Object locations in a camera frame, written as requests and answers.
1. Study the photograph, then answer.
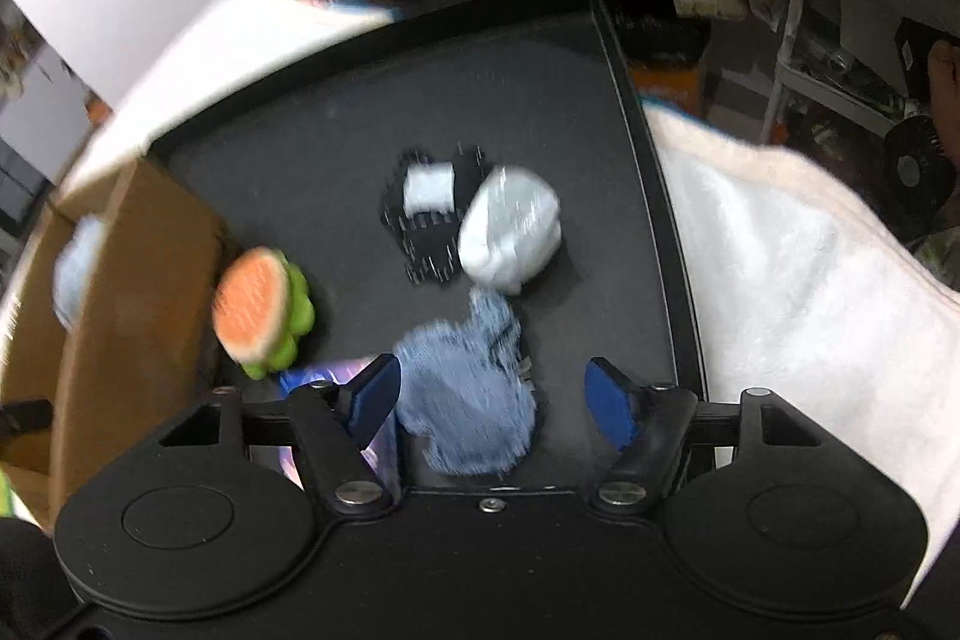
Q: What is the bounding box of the burger plush toy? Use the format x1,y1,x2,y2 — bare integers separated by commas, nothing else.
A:
211,246,316,380

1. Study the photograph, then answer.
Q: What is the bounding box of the black fan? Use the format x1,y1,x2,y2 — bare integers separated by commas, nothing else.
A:
881,115,957,236

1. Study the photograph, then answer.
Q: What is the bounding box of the white metal shelf rack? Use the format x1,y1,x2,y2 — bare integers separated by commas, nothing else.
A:
761,0,960,146

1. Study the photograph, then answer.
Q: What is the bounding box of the black stitched plush toy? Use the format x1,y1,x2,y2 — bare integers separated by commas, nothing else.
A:
379,149,496,289

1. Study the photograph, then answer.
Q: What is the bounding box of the black tray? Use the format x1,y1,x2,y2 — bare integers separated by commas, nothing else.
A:
146,0,710,491

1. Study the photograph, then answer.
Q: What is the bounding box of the blue denim cloth piece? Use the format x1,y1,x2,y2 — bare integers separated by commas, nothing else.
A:
394,287,541,477

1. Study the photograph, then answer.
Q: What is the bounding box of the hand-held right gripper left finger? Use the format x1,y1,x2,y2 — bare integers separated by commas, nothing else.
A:
154,353,404,519

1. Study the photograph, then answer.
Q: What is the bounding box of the white plastic wrapped bundle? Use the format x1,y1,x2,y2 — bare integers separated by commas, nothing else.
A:
457,164,563,296

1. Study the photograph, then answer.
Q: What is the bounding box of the orange box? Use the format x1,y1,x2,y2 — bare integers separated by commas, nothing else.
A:
634,66,702,112

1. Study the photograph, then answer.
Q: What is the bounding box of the brown cardboard box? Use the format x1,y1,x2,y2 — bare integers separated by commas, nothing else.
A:
0,156,230,521

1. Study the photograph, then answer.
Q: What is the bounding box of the blue and pink packet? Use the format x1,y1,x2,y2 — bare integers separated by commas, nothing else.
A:
279,359,402,495

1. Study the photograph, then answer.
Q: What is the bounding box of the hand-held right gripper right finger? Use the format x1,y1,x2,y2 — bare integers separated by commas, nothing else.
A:
583,355,824,519

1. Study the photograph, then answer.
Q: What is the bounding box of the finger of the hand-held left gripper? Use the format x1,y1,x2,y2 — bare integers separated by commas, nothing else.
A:
0,398,55,440

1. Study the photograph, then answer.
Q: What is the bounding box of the light blue fluffy plush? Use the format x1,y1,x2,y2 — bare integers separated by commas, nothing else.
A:
52,216,110,333

